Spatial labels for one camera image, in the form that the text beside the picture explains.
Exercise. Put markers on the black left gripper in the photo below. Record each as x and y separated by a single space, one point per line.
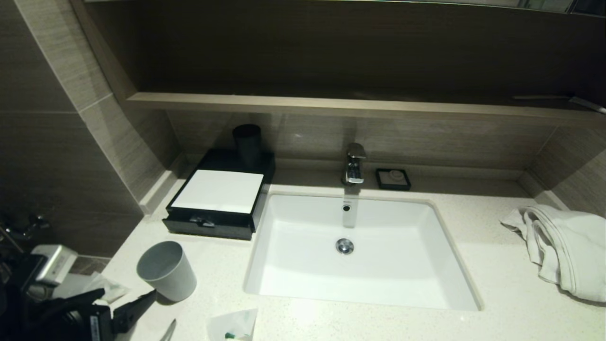
94 324

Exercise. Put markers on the grey plastic cup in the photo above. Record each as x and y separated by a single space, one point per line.
168 279

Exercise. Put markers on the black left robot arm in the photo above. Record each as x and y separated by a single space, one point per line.
28 317

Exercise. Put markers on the black box with white top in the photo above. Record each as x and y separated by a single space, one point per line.
218 192

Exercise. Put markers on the crumpled clear toiletry packet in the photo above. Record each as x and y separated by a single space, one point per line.
111 288

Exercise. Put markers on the white bathtub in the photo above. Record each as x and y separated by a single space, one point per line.
71 286

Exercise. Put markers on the clear packet with green toothbrush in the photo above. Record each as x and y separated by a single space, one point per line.
232 324

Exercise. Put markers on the chrome bathtub valve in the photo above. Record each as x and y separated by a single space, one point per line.
26 225

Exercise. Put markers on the black cup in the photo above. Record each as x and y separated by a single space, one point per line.
247 144

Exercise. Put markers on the chrome sink drain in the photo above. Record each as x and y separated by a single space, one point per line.
344 246

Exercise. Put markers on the white sink basin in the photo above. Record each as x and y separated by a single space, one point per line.
378 270

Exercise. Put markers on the chrome faucet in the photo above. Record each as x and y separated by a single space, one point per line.
354 166

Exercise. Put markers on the black soap dish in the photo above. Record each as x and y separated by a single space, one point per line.
380 186

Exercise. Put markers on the round white soap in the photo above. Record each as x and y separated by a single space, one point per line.
394 178

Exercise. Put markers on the white towel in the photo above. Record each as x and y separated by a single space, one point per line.
568 246

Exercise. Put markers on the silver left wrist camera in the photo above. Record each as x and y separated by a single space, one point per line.
54 265

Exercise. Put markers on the wooden wall shelf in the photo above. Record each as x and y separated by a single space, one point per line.
331 106

